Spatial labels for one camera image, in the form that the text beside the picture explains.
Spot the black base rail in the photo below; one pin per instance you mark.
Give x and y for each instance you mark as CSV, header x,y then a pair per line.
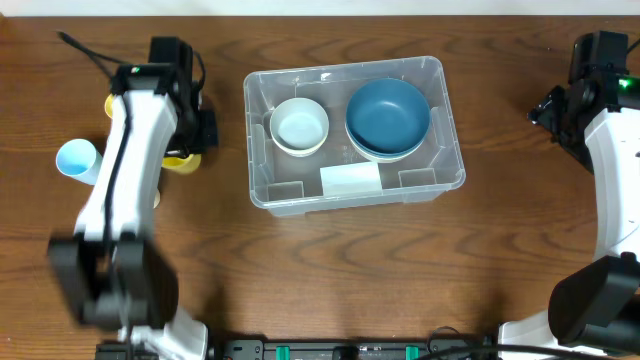
x,y
267,350

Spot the beige bowl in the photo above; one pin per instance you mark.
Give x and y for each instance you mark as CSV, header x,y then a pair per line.
x,y
382,158

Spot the small white bowl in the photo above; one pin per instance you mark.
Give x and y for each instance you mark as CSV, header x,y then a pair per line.
x,y
298,152

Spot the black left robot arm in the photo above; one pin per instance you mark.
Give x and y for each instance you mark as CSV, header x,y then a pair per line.
x,y
111,274

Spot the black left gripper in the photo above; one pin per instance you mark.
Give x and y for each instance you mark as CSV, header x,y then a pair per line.
x,y
208,130

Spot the clear plastic storage bin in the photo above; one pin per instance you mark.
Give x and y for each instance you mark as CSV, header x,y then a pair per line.
x,y
336,175

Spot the yellow cup front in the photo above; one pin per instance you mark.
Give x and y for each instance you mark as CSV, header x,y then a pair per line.
x,y
183,166

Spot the cream white cup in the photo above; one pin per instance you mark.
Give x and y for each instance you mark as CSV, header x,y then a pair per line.
x,y
157,198

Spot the yellow cup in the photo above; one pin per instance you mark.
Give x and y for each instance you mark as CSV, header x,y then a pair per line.
x,y
108,106
183,166

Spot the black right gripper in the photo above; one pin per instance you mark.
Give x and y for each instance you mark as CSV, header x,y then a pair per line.
x,y
550,111

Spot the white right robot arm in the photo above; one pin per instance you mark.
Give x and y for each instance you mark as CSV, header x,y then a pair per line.
x,y
595,310

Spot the light blue cup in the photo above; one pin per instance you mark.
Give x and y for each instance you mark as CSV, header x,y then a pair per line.
x,y
79,160

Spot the dark blue bowl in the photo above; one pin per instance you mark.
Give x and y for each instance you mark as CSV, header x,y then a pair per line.
x,y
355,143
388,117

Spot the small grey bowl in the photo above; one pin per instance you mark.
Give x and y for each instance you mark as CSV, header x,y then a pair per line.
x,y
299,123

